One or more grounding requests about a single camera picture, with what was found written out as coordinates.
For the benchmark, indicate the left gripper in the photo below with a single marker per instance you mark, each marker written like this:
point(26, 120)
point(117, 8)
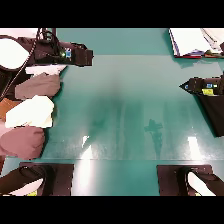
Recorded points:
point(82, 56)

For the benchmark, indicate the orange-brown garment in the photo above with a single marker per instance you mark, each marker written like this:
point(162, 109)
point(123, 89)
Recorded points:
point(7, 107)

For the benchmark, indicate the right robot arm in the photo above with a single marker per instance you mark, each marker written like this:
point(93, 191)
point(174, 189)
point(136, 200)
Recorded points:
point(213, 113)

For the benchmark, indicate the grey-brown garment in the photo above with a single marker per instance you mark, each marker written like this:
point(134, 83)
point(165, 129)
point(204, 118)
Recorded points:
point(38, 86)

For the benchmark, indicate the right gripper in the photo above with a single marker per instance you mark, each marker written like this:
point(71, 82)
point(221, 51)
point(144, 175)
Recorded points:
point(203, 87)

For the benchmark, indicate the cream garment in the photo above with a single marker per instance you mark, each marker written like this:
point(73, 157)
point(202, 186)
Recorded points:
point(31, 111)

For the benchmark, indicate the mauve garment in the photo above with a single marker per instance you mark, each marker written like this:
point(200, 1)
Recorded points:
point(23, 141)

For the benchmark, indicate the red garment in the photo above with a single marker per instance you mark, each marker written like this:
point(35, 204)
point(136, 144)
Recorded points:
point(190, 56)

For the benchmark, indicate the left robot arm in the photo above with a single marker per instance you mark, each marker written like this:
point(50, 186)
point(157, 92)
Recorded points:
point(12, 53)

